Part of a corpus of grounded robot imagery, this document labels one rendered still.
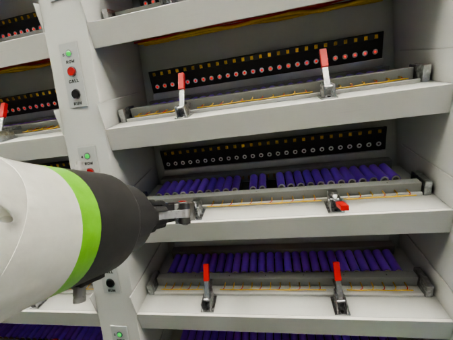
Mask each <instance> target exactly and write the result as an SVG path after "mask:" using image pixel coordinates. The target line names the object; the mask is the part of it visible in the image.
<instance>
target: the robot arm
mask: <svg viewBox="0 0 453 340"><path fill-rule="evenodd" d="M194 219H195V202H194V201H189V202H167V203H165V201H164V200H157V201H155V200H153V199H151V200H149V199H148V198H147V197H146V195H145V194H144V193H143V192H142V191H140V190H139V189H137V188H136V187H133V186H131V185H127V184H124V183H123V182H122V181H121V180H120V179H118V178H116V177H114V176H112V175H108V174H105V173H95V172H89V171H87V169H85V165H84V162H83V161H76V162H75V165H74V169H65V168H59V167H50V166H44V165H35V164H30V163H23V162H19V161H14V160H10V159H6V158H3V157H0V323H1V322H3V321H4V320H7V319H8V318H10V317H12V316H13V315H15V314H17V313H18V312H21V311H22V310H25V309H26V308H29V307H30V306H33V305H35V304H37V303H39V302H41V301H43V300H45V299H48V298H50V297H53V296H54V295H57V294H59V293H61V292H64V291H66V290H68V289H72V290H73V304H81V303H83V302H85V301H86V287H87V286H88V285H89V284H91V283H93V282H95V281H97V280H101V279H102V278H103V277H105V273H107V272H109V271H111V270H113V269H115V268H117V267H118V266H120V265H121V264H122V263H124V261H125V260H126V259H127V258H128V257H129V255H130V254H131V253H132V252H135V251H136V250H137V249H139V248H140V247H141V246H142V245H143V244H144V243H145V242H146V240H147V239H148V237H149V235H150V234H151V233H153V232H155V231H156V230H157V229H160V228H163V227H166V224H167V223H170V222H173V221H175V224H182V225H188V224H190V223H191V221H192V220H194Z"/></svg>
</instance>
